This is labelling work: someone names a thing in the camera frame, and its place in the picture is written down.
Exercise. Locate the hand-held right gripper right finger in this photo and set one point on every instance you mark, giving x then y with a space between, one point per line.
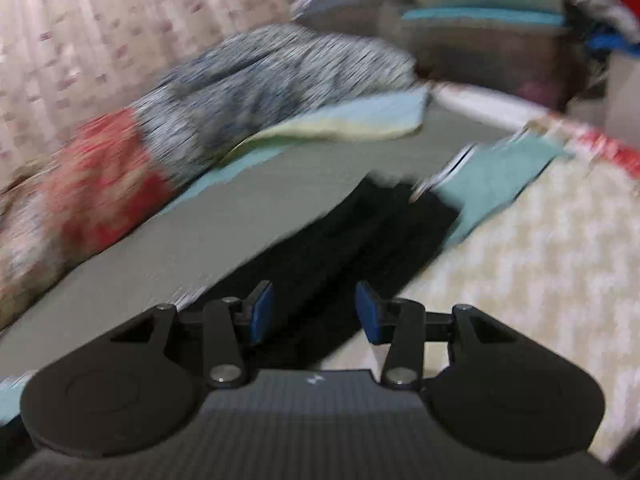
368 317

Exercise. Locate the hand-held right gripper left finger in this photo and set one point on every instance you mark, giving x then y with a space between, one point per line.
261 312

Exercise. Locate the black pants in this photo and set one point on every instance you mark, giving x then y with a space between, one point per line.
345 255

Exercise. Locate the beige grey patterned bedspread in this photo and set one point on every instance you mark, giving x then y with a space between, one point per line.
500 280

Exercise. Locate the light blue yellow cloth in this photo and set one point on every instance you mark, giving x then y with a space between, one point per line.
350 120

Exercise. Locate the red floral cloth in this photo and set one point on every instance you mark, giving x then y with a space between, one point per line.
100 185

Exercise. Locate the grey white speckled cloth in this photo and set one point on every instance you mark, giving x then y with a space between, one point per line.
260 85

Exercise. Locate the red white printed cloth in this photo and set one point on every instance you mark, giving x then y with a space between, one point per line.
590 140

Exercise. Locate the beige leaf print curtain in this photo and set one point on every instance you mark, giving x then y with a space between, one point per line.
110 35

